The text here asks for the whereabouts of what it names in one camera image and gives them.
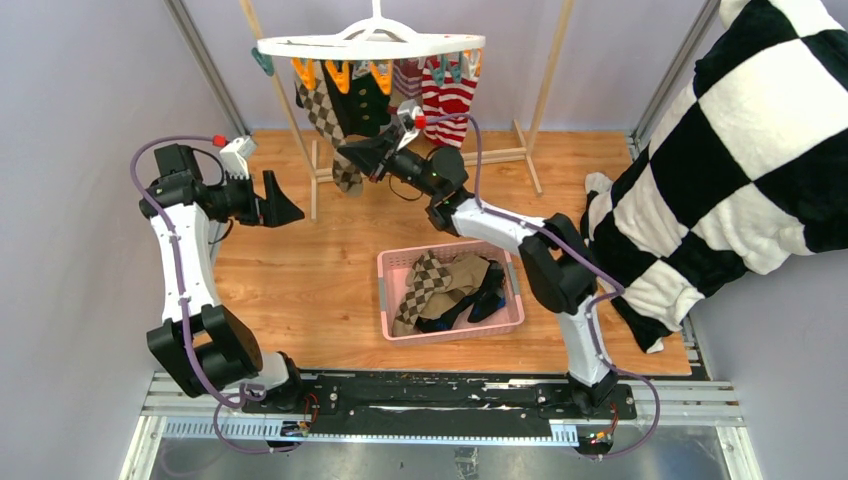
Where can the black grey sock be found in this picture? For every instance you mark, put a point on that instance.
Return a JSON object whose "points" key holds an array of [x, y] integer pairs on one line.
{"points": [[490, 296]]}

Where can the argyle brown sock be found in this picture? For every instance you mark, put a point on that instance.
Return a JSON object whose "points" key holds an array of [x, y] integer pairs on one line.
{"points": [[427, 278], [318, 107]]}

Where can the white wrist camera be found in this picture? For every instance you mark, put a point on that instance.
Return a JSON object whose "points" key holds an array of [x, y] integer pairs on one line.
{"points": [[410, 121], [235, 154]]}

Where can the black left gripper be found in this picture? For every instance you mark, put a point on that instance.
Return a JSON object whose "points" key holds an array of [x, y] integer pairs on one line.
{"points": [[277, 209]]}

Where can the cream purple striped sock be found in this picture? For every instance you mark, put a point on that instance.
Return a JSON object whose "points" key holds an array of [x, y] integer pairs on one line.
{"points": [[407, 77]]}

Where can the pink plastic basket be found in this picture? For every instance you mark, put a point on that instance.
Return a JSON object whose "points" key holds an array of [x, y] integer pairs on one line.
{"points": [[393, 267]]}

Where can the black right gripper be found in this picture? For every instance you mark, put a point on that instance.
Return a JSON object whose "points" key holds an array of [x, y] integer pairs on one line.
{"points": [[368, 155]]}

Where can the black blue sock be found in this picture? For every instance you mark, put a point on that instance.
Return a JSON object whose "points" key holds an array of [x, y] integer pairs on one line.
{"points": [[446, 321]]}

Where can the red white striped sock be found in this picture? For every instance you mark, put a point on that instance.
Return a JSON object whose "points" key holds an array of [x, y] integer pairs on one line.
{"points": [[448, 86]]}

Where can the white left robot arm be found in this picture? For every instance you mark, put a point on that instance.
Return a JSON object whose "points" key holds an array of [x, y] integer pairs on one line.
{"points": [[200, 343]]}

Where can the dark green sock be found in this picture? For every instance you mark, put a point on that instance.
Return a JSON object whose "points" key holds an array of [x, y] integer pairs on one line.
{"points": [[363, 110]]}

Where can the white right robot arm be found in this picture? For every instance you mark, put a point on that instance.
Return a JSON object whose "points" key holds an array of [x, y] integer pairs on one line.
{"points": [[558, 265]]}

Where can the white round sock hanger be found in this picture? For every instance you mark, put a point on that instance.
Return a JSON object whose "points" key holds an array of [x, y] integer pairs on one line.
{"points": [[373, 38]]}

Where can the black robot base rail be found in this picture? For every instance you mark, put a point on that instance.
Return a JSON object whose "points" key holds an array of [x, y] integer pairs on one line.
{"points": [[446, 407]]}

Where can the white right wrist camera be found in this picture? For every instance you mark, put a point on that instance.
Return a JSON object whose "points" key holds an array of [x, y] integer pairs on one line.
{"points": [[410, 121]]}

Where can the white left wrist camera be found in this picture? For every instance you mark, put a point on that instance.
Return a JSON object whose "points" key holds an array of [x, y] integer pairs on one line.
{"points": [[235, 154]]}

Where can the black white checkered blanket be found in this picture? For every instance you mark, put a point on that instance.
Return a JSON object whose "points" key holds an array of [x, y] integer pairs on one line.
{"points": [[747, 167]]}

